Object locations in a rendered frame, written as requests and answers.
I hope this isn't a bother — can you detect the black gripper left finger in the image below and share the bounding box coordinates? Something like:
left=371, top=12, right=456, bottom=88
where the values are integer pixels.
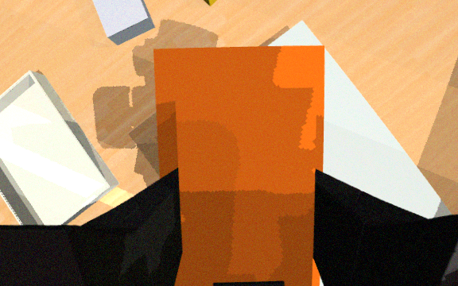
left=0, top=168, right=183, bottom=286

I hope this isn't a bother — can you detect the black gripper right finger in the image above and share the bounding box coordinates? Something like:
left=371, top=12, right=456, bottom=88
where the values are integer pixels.
left=313, top=169, right=458, bottom=286

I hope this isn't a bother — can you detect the yellow flat bar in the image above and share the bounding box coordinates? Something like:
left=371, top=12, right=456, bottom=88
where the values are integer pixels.
left=204, top=0, right=217, bottom=7

